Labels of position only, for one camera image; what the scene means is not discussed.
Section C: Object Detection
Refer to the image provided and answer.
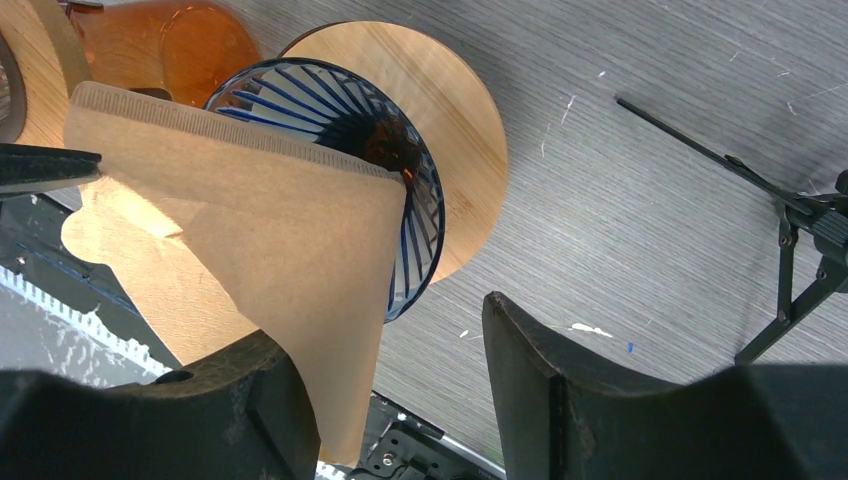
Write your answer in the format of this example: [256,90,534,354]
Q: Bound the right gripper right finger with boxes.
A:
[481,291,677,480]

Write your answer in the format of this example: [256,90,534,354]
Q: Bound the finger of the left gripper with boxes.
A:
[1,143,102,199]

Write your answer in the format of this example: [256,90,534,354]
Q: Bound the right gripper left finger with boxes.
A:
[105,329,323,480]

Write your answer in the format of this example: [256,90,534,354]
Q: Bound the wooden ring holder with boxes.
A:
[1,0,91,147]

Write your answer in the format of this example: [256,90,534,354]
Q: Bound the amber glass carafe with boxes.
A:
[60,1,261,108]

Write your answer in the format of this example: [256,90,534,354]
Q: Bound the blue dripper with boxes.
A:
[204,58,446,322]

